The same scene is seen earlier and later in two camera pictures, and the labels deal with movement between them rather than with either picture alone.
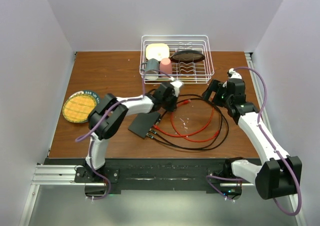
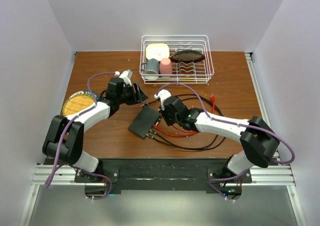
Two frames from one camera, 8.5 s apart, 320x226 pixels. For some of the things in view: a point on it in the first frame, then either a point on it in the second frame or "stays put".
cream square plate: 158,51 stays put
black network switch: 143,122 stays put
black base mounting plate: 159,174 stays put
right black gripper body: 222,98 to 176,119
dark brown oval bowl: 187,56 stays put
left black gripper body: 169,103 to 127,96
